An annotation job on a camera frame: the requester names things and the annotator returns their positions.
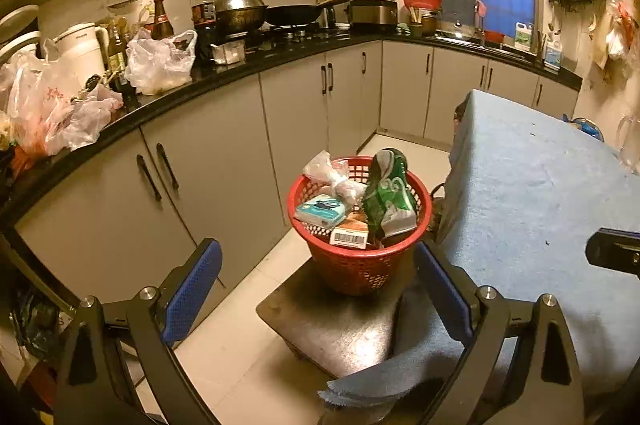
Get crushed green can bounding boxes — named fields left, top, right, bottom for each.
left=361, top=148, right=419, bottom=240

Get steel wok with lid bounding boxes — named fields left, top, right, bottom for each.
left=214, top=0, right=269, bottom=34

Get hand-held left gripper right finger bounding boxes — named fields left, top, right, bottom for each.
left=413, top=240, right=586, bottom=425

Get black kitchen countertop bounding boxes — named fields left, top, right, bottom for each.
left=0, top=27, right=585, bottom=231

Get white electric kettle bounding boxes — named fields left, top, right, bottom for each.
left=51, top=22, right=110, bottom=78

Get white plastic bag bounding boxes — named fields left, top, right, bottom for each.
left=124, top=28, right=199, bottom=96

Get teal tissue packet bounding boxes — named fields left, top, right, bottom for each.
left=294, top=194, right=349, bottom=232

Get lower kitchen cabinets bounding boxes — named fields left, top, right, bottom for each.
left=14, top=39, right=581, bottom=341

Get blue snack bag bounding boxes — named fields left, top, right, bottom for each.
left=562, top=115, right=605, bottom=142

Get glass pot lid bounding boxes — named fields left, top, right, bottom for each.
left=440, top=12, right=477, bottom=42

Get dark plastic bag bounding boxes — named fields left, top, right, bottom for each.
left=10, top=287, right=63, bottom=358

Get hanging plastic bags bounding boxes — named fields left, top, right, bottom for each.
left=589, top=0, right=640, bottom=83

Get pink printed plastic bags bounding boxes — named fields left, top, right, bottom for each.
left=0, top=50, right=125, bottom=156

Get glass pitcher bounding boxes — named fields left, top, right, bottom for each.
left=615, top=114, right=640, bottom=176

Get dark cooking pot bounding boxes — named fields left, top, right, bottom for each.
left=419, top=7, right=444, bottom=37

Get black gas stove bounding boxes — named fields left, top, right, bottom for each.
left=247, top=22, right=353, bottom=46

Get small steel container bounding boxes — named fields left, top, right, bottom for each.
left=210, top=39, right=247, bottom=66

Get soy sauce bottle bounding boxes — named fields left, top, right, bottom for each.
left=150, top=0, right=176, bottom=42

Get dark wooden stool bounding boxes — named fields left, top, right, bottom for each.
left=256, top=255, right=431, bottom=380

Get black frying pan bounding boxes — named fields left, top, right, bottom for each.
left=265, top=0, right=354, bottom=28

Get knotted clear plastic bag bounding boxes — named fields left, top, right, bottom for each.
left=302, top=150, right=368, bottom=206

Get long white barcode box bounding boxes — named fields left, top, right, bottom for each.
left=329, top=226, right=372, bottom=251

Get blue tablecloth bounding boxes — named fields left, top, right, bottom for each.
left=319, top=89, right=640, bottom=411

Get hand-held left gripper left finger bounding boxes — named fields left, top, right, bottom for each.
left=52, top=237, right=224, bottom=425

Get dark glass bottle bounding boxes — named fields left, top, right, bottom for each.
left=106, top=17, right=132, bottom=93

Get green label detergent jug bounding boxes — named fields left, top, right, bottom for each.
left=514, top=21, right=536, bottom=52

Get blue label detergent jug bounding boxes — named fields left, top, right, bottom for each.
left=543, top=32, right=564, bottom=70

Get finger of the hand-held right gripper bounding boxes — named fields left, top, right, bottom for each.
left=586, top=227, right=640, bottom=278

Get white rice cooker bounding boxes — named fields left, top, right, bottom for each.
left=0, top=4, right=42, bottom=62

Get cooking oil bottle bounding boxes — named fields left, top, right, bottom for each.
left=190, top=0, right=219, bottom=62

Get red plastic basket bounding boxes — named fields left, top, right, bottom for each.
left=287, top=155, right=434, bottom=297

